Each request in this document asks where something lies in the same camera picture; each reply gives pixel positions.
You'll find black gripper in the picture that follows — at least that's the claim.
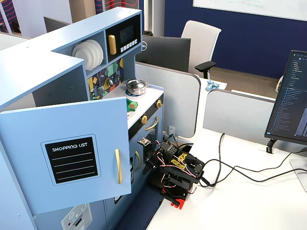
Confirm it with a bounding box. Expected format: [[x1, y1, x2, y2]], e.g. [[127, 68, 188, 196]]
[[143, 149, 168, 177]]

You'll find red printed arm base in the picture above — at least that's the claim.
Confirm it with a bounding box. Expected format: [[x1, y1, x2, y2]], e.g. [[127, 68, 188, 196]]
[[160, 186, 188, 210]]

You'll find blue shopping list cabinet door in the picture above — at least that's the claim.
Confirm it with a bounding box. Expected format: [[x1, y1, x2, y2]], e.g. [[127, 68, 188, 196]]
[[0, 96, 132, 215]]

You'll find green flat dish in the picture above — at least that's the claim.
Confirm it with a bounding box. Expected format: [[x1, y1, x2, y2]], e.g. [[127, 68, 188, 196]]
[[126, 98, 140, 113]]

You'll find grey desk partition panel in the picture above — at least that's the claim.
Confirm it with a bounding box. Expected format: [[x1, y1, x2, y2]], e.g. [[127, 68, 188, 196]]
[[202, 89, 277, 146], [135, 61, 202, 138]]

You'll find steel toy pot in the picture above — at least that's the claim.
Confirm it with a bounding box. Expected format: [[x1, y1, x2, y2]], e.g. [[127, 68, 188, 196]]
[[125, 79, 148, 96]]

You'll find metal toy spatula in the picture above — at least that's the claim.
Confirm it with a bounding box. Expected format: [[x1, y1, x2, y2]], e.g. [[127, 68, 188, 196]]
[[96, 73, 106, 94]]

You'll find metal toy ladle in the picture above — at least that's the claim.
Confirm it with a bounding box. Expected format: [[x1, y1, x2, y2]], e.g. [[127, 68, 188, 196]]
[[106, 66, 114, 86]]

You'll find blue crumpled cloth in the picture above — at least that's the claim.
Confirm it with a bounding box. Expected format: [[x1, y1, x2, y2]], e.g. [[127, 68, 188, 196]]
[[204, 80, 220, 92]]

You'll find dark Dell monitor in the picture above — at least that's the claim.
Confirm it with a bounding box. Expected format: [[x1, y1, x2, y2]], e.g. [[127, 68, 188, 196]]
[[135, 35, 192, 73]]

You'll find blue toy kitchen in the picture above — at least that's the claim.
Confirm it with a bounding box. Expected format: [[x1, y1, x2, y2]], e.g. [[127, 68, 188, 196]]
[[0, 6, 166, 230]]

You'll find white toy plate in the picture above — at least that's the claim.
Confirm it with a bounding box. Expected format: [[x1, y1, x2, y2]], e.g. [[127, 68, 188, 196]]
[[80, 41, 99, 69], [71, 43, 94, 70], [86, 39, 104, 67]]

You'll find white office chair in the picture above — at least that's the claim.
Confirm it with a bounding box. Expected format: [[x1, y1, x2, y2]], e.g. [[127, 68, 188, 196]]
[[180, 20, 223, 80]]

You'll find black toy microwave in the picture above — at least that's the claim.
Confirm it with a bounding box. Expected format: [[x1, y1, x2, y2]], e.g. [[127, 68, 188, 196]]
[[105, 14, 141, 63]]

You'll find silver monitor stand base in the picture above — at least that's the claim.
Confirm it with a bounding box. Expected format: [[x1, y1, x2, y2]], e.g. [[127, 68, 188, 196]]
[[288, 157, 307, 193]]

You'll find monitor showing code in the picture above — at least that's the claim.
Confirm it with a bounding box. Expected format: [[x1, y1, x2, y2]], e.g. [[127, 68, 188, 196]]
[[264, 49, 307, 145]]

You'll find dark grey monitor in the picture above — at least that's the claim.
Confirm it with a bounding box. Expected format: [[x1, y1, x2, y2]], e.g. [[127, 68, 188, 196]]
[[43, 16, 71, 33]]

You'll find whiteboard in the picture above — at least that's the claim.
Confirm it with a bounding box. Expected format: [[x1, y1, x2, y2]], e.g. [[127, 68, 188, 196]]
[[192, 0, 307, 22]]

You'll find gold dishwasher door handle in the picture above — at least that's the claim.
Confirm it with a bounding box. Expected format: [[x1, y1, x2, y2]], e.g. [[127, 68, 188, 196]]
[[134, 150, 142, 172]]

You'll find gold cabinet door handle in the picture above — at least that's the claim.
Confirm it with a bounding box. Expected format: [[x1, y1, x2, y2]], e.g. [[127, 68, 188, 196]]
[[114, 148, 123, 184]]

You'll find gold oven door handle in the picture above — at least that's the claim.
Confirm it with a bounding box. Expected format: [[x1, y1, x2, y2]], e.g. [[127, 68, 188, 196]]
[[144, 116, 159, 131]]

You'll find black cable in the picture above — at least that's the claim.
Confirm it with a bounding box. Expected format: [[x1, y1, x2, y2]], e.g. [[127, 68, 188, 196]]
[[214, 167, 307, 187], [199, 133, 226, 188], [203, 147, 307, 173]]

